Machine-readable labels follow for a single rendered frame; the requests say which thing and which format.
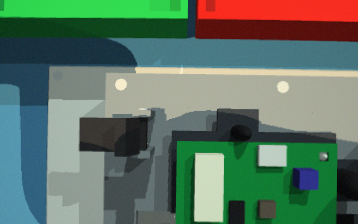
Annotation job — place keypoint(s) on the green bin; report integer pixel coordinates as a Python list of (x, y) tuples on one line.
[(94, 18)]

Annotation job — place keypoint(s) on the green circuit board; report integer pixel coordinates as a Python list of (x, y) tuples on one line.
[(255, 183)]

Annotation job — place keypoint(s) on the red bin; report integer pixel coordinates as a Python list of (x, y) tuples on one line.
[(277, 20)]

